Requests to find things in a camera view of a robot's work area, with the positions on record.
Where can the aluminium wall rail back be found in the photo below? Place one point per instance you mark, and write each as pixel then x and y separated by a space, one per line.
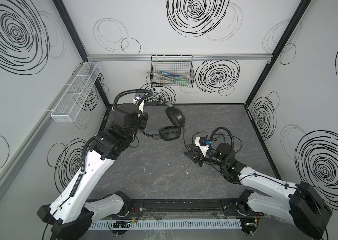
pixel 180 57

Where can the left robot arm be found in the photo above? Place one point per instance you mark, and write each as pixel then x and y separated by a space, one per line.
pixel 71 215

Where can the green spatula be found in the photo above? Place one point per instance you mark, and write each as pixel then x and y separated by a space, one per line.
pixel 177 81

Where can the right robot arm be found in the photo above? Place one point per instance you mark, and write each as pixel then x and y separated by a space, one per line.
pixel 296 204

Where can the aluminium wall rail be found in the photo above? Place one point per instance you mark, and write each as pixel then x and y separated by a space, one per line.
pixel 17 161
pixel 180 57

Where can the white mesh shelf basket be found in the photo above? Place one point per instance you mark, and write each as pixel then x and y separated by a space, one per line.
pixel 74 97

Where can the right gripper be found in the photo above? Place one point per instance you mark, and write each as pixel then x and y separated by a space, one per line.
pixel 201 157

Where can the white slotted cable duct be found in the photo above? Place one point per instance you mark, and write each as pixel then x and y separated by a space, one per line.
pixel 195 224

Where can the aluminium wall rail left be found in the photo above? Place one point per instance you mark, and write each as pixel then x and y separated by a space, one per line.
pixel 17 161

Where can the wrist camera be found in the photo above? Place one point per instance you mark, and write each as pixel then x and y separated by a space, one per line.
pixel 204 143
pixel 138 98

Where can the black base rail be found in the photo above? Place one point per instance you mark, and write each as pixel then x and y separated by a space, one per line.
pixel 227 207

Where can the blue tool in basket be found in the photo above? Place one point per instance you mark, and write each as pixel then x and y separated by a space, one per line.
pixel 168 75

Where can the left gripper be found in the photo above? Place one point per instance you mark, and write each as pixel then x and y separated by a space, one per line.
pixel 143 120

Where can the black wire basket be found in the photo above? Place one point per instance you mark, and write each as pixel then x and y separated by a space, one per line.
pixel 183 68

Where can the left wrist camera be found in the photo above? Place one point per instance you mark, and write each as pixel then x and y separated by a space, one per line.
pixel 138 98

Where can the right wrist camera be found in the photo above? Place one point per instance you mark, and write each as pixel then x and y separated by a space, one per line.
pixel 204 143

